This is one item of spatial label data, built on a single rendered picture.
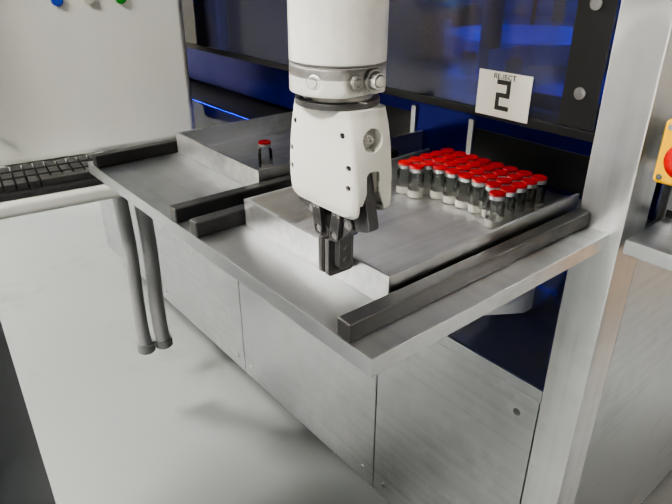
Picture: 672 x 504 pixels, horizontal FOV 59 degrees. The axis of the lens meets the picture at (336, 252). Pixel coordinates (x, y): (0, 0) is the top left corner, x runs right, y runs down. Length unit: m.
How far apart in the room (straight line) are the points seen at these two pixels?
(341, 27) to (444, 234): 0.33
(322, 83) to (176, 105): 0.95
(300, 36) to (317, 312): 0.25
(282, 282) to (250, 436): 1.13
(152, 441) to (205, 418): 0.16
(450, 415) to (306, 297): 0.59
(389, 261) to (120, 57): 0.88
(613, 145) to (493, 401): 0.47
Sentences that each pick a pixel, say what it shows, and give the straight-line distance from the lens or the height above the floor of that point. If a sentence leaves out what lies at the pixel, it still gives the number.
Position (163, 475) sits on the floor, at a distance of 1.67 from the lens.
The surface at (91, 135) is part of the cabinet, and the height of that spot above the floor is 0.84.
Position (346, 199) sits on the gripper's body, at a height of 1.00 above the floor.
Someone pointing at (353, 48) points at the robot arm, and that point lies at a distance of 0.49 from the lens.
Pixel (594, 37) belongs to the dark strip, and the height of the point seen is 1.10.
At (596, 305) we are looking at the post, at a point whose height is 0.78.
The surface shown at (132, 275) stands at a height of 0.43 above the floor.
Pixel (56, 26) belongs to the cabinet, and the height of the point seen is 1.06.
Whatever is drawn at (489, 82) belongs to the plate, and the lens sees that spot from 0.86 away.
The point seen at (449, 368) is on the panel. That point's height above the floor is 0.54.
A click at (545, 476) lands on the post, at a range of 1.05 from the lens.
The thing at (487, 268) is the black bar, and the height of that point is 0.89.
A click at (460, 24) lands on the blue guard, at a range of 0.89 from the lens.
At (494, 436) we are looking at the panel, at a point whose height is 0.46.
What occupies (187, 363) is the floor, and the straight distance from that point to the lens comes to 2.02.
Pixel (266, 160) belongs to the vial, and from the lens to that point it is 0.94.
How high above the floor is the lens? 1.19
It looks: 27 degrees down
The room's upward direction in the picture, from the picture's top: straight up
